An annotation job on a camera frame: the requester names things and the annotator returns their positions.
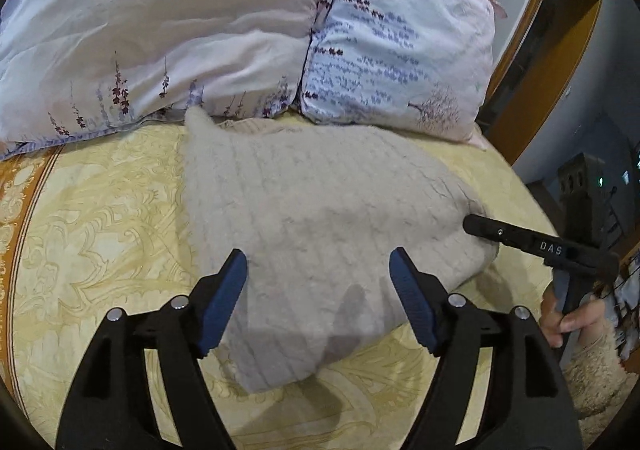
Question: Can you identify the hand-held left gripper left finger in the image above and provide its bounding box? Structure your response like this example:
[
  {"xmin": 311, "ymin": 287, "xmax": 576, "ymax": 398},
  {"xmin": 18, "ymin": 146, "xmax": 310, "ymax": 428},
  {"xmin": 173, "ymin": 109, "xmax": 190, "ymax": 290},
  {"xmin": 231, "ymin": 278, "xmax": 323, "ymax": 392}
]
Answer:
[{"xmin": 55, "ymin": 248, "xmax": 249, "ymax": 450}]

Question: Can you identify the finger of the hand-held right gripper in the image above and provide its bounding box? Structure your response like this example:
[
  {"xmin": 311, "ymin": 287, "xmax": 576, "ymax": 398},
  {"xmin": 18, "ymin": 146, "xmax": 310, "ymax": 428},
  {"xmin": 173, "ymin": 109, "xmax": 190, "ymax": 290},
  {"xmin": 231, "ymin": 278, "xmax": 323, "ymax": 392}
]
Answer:
[{"xmin": 462, "ymin": 213, "xmax": 525, "ymax": 251}]

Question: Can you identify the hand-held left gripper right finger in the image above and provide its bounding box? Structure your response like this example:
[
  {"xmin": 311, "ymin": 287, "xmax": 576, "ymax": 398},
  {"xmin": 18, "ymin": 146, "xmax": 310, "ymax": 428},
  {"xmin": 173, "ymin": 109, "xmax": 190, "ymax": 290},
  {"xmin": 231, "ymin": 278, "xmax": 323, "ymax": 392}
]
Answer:
[{"xmin": 389, "ymin": 247, "xmax": 584, "ymax": 450}]

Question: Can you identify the beige knitted sweater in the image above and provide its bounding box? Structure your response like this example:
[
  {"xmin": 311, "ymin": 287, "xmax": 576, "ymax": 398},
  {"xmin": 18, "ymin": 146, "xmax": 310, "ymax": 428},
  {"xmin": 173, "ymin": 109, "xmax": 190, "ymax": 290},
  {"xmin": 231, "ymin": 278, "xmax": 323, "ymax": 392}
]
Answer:
[{"xmin": 182, "ymin": 105, "xmax": 502, "ymax": 393}]

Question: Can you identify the person's right forearm fuzzy sleeve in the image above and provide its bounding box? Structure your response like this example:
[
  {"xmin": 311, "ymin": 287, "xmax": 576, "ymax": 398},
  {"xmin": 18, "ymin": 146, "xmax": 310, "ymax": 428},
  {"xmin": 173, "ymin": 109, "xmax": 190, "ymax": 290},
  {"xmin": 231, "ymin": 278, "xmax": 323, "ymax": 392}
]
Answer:
[{"xmin": 560, "ymin": 314, "xmax": 632, "ymax": 420}]

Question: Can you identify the person's right hand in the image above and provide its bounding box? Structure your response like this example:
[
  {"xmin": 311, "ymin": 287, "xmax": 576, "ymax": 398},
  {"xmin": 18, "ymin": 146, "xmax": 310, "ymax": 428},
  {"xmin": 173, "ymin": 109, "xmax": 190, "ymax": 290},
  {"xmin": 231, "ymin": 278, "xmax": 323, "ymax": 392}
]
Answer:
[{"xmin": 541, "ymin": 283, "xmax": 609, "ymax": 349}]

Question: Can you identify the dark cabinet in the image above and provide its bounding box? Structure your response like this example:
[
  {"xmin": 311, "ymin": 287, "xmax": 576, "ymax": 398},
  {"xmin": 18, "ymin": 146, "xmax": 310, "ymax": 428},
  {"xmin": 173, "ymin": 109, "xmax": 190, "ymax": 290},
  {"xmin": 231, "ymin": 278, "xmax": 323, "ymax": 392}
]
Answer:
[{"xmin": 556, "ymin": 153, "xmax": 627, "ymax": 253}]

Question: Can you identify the yellow patterned bed sheet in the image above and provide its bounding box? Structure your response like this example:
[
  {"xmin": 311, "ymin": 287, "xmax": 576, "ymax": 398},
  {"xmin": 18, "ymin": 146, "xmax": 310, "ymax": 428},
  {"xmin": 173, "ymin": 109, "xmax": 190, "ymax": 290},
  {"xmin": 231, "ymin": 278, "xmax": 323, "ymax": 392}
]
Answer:
[{"xmin": 0, "ymin": 113, "xmax": 571, "ymax": 450}]

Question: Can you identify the wooden bed headboard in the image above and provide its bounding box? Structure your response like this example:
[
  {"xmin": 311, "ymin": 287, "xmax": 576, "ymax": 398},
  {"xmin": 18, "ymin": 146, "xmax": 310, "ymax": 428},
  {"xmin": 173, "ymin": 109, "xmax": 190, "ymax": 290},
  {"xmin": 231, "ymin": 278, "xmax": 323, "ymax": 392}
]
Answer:
[{"xmin": 454, "ymin": 0, "xmax": 605, "ymax": 166}]

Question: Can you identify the pink and blue floral pillow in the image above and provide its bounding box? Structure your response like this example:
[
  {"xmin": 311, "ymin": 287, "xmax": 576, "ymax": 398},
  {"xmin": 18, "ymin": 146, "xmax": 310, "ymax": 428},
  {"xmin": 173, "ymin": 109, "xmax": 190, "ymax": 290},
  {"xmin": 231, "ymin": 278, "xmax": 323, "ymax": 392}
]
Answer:
[{"xmin": 0, "ymin": 0, "xmax": 507, "ymax": 161}]

